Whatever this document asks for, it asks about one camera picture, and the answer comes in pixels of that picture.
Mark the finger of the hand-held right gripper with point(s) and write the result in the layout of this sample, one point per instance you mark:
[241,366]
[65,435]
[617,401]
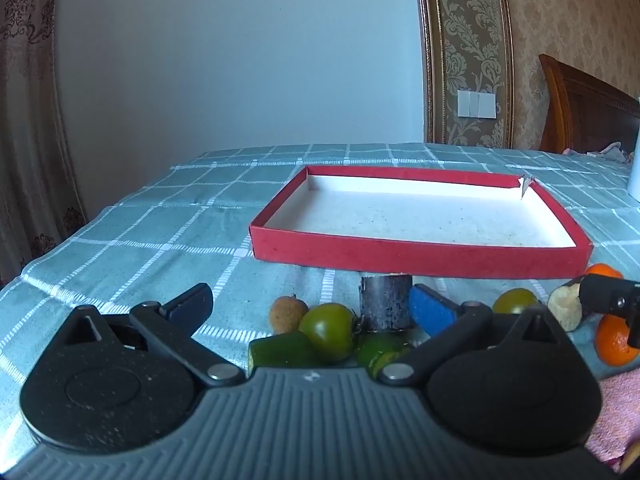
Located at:
[607,297]

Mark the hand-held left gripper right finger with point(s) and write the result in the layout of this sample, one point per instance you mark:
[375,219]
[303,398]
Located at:
[430,311]

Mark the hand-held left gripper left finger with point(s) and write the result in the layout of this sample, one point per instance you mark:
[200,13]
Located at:
[192,306]

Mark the orange mandarin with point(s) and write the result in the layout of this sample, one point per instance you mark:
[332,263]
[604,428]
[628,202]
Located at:
[602,270]
[614,346]

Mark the eggplant piece white cut face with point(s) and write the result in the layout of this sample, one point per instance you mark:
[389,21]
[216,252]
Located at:
[564,306]

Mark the dark eggplant piece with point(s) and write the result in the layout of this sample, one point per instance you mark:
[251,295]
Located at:
[386,305]

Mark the red shallow cardboard box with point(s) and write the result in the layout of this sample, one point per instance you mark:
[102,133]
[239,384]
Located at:
[400,256]

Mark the green cucumber piece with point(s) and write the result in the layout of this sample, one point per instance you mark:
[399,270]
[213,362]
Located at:
[277,353]
[380,353]

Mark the green tomato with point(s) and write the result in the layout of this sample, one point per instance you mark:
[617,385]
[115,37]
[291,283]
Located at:
[327,327]
[515,301]

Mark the brown longan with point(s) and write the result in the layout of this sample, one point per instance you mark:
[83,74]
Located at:
[287,315]

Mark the green checked bed sheet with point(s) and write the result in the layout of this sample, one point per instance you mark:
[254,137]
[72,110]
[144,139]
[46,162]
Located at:
[150,240]

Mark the pink towel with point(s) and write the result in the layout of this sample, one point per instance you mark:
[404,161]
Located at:
[617,420]

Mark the white cylindrical object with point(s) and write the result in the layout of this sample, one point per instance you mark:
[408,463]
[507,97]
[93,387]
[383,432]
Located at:
[635,160]

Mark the pink crumpled cloth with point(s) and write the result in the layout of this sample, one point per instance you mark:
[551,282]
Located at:
[610,151]

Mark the brown wooden headboard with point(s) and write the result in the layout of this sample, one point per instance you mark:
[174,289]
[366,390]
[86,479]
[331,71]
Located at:
[585,110]

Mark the patterned beige curtain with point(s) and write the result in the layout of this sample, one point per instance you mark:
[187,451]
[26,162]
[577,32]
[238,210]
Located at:
[30,110]

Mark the white wall switch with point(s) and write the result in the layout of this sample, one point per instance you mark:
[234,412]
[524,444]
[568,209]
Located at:
[477,104]

